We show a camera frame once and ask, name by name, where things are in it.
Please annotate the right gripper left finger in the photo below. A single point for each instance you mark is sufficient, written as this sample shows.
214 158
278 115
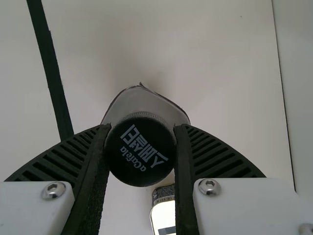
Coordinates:
49 195

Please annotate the dark coffee bottle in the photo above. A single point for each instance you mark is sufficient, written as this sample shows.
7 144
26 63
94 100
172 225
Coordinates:
139 151

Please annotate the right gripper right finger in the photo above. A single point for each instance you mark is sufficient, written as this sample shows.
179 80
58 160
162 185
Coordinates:
232 200

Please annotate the rectangular tin with gold lid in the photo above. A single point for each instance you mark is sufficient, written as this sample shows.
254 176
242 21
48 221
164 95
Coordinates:
162 215

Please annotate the black strip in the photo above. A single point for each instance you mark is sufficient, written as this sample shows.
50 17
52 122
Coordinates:
51 66

